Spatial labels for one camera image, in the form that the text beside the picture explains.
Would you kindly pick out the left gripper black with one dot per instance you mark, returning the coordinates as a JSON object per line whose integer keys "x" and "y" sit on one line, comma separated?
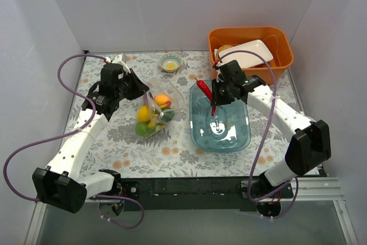
{"x": 137, "y": 86}

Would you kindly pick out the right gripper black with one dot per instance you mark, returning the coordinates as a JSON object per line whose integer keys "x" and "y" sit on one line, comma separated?
{"x": 219, "y": 93}

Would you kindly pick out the red chili pepper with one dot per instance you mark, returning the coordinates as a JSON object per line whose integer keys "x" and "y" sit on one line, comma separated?
{"x": 208, "y": 93}

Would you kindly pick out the yellow lemon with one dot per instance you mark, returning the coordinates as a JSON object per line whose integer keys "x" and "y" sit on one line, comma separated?
{"x": 143, "y": 114}

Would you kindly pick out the clear zip top bag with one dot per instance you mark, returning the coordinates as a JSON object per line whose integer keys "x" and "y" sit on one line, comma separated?
{"x": 161, "y": 86}

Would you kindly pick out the orange peach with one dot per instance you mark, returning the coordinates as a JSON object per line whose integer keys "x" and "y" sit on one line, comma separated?
{"x": 162, "y": 100}

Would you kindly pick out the orange green mango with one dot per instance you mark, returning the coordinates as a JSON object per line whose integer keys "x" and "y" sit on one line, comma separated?
{"x": 153, "y": 123}

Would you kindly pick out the green cabbage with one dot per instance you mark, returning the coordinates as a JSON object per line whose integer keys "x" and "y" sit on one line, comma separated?
{"x": 142, "y": 130}

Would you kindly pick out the dark green lime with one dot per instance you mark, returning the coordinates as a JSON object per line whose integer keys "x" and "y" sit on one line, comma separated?
{"x": 167, "y": 114}

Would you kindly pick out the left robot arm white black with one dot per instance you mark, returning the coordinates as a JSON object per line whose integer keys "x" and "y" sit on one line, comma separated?
{"x": 68, "y": 161}

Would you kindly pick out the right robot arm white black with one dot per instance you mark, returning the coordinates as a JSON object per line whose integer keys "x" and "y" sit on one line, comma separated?
{"x": 309, "y": 141}

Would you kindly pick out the clear blue plastic tray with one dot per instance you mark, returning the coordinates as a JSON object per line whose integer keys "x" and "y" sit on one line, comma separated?
{"x": 228, "y": 130}

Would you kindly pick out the small patterned bowl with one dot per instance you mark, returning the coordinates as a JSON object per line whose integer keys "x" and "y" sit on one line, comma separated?
{"x": 170, "y": 62}

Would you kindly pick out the floral table mat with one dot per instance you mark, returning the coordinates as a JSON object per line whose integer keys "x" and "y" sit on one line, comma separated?
{"x": 171, "y": 152}

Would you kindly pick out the white rectangular plate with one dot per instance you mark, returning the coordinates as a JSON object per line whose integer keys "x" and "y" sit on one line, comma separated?
{"x": 248, "y": 60}

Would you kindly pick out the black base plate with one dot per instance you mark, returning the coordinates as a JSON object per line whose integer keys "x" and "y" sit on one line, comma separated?
{"x": 186, "y": 193}

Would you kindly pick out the aluminium frame rail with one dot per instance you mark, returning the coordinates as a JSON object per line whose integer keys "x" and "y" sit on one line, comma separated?
{"x": 61, "y": 187}

